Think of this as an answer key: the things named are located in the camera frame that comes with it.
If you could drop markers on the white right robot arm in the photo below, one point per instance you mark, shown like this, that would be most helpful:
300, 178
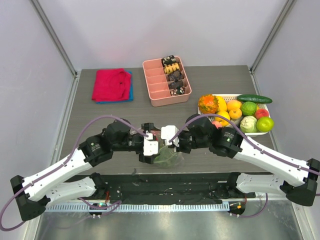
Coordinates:
293, 178

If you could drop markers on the yellow patterned sushi roll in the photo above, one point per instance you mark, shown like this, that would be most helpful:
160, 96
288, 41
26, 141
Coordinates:
170, 68

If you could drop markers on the blue folded shirt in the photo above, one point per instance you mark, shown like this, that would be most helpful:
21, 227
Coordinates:
130, 87

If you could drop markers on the orange peach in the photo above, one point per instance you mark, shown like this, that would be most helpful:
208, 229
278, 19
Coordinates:
233, 104

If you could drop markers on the pink divided tray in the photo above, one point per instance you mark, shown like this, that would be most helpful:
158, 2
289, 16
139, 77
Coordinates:
158, 85

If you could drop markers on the pale green cabbage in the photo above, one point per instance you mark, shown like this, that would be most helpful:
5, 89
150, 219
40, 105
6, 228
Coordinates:
248, 124

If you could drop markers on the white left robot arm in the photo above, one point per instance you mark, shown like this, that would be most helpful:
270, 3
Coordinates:
36, 193

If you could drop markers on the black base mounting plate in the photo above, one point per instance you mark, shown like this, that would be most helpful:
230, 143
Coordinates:
171, 189

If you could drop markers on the pink peach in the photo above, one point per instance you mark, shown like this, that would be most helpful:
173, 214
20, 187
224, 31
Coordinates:
260, 113

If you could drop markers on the orange spiky fruit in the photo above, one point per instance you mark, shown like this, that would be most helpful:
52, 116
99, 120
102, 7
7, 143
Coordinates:
208, 104

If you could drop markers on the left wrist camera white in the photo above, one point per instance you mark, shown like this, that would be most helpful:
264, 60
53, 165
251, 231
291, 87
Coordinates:
150, 145

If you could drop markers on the dark sushi roll middle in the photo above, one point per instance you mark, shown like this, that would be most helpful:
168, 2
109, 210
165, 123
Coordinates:
175, 76

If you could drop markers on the dark patterned sushi roll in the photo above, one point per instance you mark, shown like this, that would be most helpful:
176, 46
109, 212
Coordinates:
168, 60

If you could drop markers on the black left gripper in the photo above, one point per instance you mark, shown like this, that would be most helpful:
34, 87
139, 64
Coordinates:
146, 128

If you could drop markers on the clear polka dot zip bag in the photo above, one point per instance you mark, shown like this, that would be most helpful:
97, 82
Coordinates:
161, 144

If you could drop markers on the lime green apple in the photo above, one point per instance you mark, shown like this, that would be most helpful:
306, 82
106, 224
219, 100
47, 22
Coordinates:
265, 124

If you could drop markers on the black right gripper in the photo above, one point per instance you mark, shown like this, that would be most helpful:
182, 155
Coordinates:
181, 148

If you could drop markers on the dark sushi roll lower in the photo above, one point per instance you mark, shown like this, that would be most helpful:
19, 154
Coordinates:
176, 84

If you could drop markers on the red folded shirt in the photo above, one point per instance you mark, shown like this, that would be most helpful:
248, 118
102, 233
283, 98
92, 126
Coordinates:
110, 85

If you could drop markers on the white perforated fruit basket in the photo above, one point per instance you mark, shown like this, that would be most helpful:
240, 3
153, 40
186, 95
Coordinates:
237, 122

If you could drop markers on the green cucumber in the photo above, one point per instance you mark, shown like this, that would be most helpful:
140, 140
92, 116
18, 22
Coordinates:
258, 99

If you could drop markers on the white slotted cable duct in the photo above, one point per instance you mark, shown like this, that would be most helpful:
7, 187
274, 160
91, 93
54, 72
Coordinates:
82, 207

